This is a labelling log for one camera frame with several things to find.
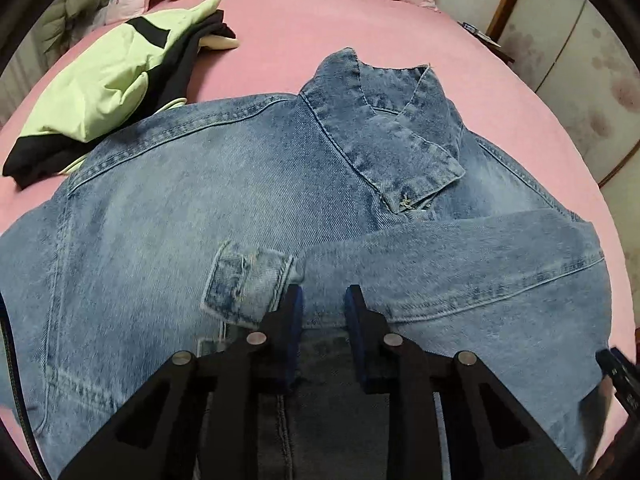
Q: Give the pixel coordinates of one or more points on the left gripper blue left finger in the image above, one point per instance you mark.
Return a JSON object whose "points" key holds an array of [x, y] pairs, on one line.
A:
{"points": [[283, 329]]}

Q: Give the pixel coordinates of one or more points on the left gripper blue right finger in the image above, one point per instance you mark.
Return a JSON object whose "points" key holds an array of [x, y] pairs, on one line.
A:
{"points": [[373, 358]]}

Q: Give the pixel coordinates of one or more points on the blue denim jacket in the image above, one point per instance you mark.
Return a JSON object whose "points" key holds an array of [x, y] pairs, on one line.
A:
{"points": [[182, 231]]}

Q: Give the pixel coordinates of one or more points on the pink bed sheet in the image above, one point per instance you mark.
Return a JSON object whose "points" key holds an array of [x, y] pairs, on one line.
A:
{"points": [[282, 44]]}

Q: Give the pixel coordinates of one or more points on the green and black folded garment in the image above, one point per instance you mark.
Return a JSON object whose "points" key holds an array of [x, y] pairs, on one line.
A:
{"points": [[133, 71]]}

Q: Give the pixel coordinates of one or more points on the dark wooden nightstand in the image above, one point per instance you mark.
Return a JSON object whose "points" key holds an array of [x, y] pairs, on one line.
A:
{"points": [[487, 42]]}

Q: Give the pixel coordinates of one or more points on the floral sliding wardrobe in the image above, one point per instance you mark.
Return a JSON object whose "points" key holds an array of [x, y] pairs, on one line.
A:
{"points": [[571, 57]]}

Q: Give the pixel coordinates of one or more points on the olive puffer jacket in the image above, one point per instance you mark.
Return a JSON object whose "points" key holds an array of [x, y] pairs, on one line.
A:
{"points": [[63, 24]]}

